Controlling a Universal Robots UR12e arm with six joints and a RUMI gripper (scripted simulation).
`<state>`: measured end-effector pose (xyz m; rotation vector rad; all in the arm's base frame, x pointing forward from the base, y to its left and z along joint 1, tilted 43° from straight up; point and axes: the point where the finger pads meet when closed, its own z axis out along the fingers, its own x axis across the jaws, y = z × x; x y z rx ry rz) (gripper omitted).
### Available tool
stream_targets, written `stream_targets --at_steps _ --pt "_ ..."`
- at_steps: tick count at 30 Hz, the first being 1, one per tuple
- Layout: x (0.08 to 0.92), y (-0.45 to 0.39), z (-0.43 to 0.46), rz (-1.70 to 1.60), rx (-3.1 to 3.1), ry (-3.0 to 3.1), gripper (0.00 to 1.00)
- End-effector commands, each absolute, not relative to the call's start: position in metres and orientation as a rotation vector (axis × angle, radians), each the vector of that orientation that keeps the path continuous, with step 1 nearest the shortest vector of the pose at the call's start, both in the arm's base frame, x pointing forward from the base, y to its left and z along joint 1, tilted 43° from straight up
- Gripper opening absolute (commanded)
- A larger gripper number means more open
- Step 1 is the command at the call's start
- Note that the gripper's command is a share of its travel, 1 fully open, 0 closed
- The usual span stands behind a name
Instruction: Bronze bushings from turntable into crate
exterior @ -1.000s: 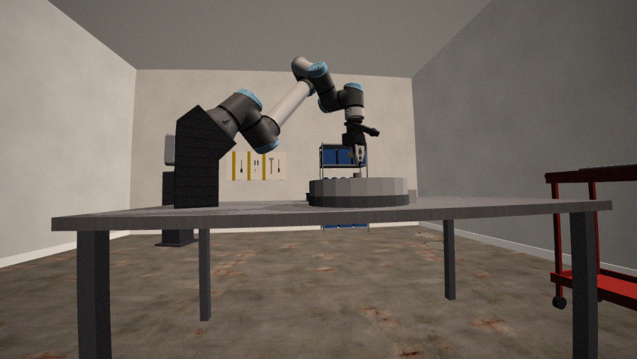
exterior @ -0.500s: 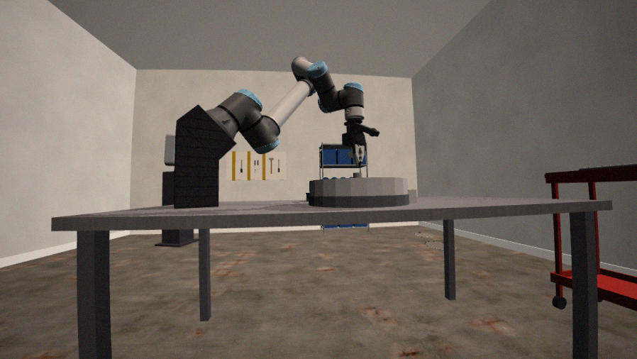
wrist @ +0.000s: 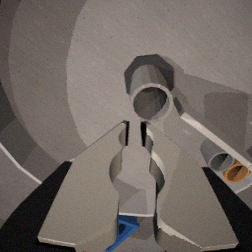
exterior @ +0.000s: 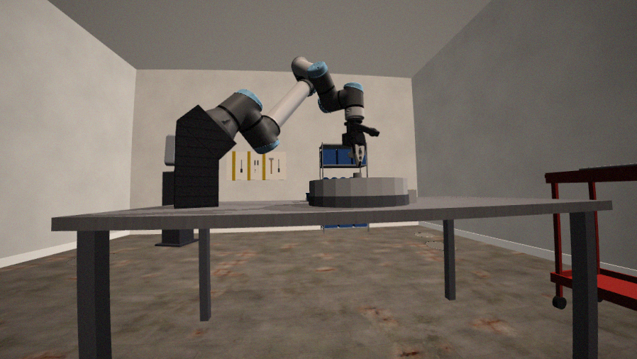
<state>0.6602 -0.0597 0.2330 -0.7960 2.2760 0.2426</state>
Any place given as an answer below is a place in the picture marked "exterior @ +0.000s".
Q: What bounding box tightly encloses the white round turntable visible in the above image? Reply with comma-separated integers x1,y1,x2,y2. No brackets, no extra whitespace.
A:
309,177,417,208

